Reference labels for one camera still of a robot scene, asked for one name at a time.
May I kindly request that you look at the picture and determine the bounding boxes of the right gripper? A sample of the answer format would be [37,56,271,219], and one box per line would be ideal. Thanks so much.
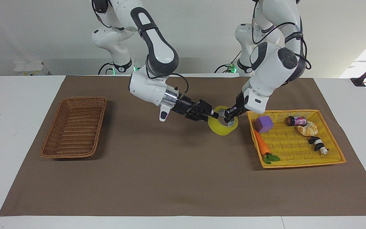
[171,94,220,122]

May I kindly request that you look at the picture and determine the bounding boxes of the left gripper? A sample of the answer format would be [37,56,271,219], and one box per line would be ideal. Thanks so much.
[223,91,246,119]

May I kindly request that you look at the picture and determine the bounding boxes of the yellow tape roll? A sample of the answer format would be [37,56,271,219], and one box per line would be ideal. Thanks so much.
[208,106,239,136]

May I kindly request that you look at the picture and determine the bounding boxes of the yellow woven basket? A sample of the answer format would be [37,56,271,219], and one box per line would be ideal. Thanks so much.
[247,109,347,168]

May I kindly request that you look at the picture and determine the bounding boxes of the brown wicker basket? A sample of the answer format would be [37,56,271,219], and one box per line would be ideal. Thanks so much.
[40,96,107,159]

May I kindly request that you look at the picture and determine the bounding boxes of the purple cube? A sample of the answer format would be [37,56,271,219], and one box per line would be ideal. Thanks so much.
[254,116,274,133]

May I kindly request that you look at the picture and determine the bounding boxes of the orange toy carrot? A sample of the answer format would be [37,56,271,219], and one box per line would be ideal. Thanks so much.
[254,130,281,165]

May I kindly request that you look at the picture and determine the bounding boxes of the small dark can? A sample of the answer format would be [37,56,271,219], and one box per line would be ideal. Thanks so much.
[287,116,307,127]

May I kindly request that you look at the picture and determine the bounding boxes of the toy croissant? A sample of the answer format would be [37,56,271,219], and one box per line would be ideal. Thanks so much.
[297,121,319,137]

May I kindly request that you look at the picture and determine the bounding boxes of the black and white panda toy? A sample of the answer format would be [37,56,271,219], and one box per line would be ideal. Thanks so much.
[308,136,329,155]

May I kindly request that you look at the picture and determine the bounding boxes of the white box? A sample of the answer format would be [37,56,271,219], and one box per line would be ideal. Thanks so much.
[14,61,50,76]

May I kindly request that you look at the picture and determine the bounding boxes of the black cable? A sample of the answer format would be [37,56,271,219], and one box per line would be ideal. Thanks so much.
[145,72,190,98]
[98,62,116,75]
[251,0,312,70]
[214,50,242,73]

